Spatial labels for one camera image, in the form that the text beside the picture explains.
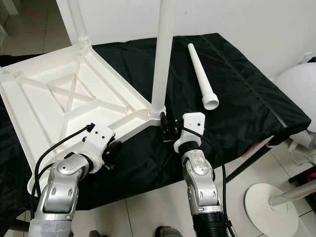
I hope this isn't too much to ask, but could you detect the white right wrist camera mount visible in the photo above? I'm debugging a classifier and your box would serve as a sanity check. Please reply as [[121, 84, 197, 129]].
[[173, 113, 206, 153]]

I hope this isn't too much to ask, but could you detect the black cloth table cover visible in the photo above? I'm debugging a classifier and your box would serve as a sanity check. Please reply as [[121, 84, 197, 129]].
[[0, 32, 316, 213]]

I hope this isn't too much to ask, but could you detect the black metal table leg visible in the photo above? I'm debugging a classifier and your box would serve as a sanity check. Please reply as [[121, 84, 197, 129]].
[[220, 143, 275, 183], [0, 217, 30, 233]]

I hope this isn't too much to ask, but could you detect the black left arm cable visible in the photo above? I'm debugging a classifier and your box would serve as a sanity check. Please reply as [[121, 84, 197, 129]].
[[30, 122, 97, 218]]

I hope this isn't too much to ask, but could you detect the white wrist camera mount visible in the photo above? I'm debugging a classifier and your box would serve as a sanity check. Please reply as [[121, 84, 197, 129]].
[[173, 113, 206, 153], [79, 123, 114, 163]]

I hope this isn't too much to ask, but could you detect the white plastic table top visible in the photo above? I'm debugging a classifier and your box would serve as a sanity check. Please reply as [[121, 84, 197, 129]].
[[0, 42, 167, 196]]

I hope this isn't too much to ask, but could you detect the pink table edge piece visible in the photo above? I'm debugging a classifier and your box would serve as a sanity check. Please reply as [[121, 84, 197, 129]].
[[239, 142, 273, 159]]

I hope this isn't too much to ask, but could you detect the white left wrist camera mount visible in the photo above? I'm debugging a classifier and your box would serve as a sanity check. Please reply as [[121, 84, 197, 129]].
[[79, 123, 114, 163]]

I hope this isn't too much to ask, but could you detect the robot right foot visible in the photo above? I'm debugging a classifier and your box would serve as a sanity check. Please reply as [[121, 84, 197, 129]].
[[156, 226, 186, 237]]

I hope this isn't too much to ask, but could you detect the white round chair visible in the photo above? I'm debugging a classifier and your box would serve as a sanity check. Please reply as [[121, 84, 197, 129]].
[[274, 64, 316, 134]]

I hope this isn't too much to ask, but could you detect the white round stand base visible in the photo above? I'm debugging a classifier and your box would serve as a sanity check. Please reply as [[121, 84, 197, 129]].
[[244, 183, 316, 224]]

